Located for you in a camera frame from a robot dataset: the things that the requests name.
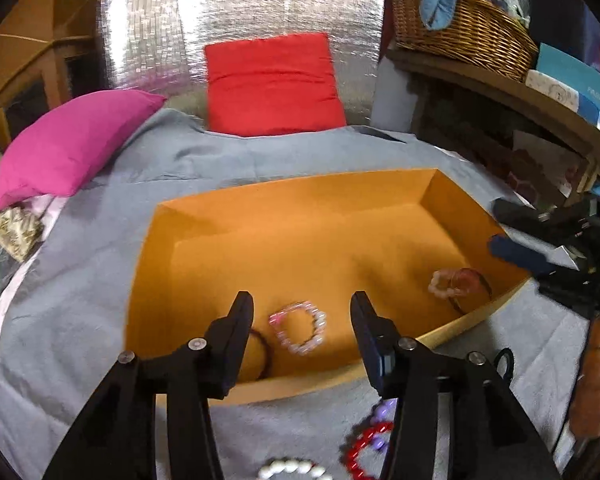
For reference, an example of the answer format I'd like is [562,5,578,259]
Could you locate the purple bead bracelet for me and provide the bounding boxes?
[370,399,398,453]

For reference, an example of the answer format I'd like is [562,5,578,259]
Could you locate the wooden shelf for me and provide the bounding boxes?
[385,50,600,191]

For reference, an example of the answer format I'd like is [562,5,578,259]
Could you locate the red bead bracelet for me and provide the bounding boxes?
[344,421,395,480]

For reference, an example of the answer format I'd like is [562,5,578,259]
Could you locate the black hair tie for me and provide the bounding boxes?
[250,329,277,381]
[492,347,516,386]

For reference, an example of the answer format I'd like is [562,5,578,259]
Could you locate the white patterned box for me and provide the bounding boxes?
[524,69,581,113]

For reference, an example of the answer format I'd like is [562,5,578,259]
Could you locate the red pillow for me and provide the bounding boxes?
[203,32,348,137]

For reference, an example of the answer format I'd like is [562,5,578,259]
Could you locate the person's right hand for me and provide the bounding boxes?
[567,319,600,438]

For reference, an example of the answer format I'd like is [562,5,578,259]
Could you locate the wicker basket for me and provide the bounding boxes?
[389,0,540,83]

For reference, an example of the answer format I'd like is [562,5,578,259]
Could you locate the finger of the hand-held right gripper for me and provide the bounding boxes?
[492,199,593,241]
[487,234,581,281]

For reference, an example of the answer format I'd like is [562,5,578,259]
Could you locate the silver foil panel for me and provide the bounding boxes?
[97,0,386,126]

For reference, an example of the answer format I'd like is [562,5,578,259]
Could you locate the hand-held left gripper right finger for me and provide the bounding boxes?
[350,290,563,480]

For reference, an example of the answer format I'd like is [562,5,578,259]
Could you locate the magenta pillow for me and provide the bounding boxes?
[0,91,167,211]

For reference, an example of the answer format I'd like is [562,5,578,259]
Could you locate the pale pink sheet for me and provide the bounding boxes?
[0,195,66,396]

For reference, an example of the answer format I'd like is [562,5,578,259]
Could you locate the wooden cabinet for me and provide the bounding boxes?
[0,0,118,136]

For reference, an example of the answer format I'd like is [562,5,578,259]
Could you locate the dark thin hair band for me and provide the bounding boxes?
[447,269,493,317]

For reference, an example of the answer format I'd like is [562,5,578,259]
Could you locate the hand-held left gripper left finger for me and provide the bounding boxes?
[42,290,256,480]

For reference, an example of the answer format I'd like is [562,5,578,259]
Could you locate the white patterned paper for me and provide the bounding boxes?
[510,130,588,196]

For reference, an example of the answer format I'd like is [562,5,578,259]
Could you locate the light blue box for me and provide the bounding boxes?
[534,42,600,138]

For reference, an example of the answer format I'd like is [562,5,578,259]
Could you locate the pale pink bead bracelet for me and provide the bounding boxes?
[427,269,468,301]

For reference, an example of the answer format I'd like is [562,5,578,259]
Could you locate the beige patterned cloth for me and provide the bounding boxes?
[0,205,46,261]

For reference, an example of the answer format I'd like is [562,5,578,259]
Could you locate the dark blue board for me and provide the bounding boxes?
[525,0,600,66]

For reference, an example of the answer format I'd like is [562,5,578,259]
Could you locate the orange cardboard box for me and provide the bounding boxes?
[125,167,528,406]

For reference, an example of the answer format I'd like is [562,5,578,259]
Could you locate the white bead bracelet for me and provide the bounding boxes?
[257,457,327,480]

